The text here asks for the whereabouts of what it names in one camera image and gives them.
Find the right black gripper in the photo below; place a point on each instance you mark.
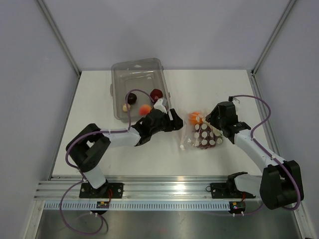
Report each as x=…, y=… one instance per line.
x=211, y=118

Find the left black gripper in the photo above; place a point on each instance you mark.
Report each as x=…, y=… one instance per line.
x=176, y=124

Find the fake orange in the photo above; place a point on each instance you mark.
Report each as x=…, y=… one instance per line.
x=195, y=118

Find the clear zip top bag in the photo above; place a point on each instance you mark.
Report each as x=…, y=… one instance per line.
x=187, y=138

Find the fake peach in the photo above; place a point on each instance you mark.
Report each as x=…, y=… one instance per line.
x=144, y=110

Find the fake dark red apple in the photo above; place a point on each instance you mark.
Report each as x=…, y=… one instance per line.
x=156, y=94

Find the fake garlic bulb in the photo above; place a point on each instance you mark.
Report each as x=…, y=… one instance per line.
x=126, y=108

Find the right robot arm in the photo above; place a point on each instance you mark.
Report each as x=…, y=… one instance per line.
x=280, y=185

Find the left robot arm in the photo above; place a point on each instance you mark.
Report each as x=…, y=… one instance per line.
x=89, y=146

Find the fake purple grapes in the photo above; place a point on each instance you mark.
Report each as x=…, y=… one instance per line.
x=204, y=136

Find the grey transparent plastic container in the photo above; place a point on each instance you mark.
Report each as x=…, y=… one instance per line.
x=140, y=77

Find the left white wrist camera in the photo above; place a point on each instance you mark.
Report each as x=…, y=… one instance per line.
x=161, y=104

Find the right aluminium frame post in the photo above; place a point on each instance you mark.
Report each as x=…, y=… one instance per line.
x=273, y=36

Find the aluminium frame post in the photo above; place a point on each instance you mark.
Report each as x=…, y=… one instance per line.
x=44, y=9
x=273, y=36

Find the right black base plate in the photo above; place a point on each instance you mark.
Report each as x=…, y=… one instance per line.
x=221, y=191

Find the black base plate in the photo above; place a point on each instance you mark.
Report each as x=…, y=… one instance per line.
x=221, y=191
x=113, y=190

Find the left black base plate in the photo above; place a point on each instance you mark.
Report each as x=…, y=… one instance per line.
x=113, y=190

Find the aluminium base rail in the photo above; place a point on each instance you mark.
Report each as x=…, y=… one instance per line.
x=152, y=188

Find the white slotted cable duct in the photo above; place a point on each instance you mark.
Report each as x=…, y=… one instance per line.
x=140, y=206

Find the left aluminium frame post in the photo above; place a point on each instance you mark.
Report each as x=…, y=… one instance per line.
x=44, y=9

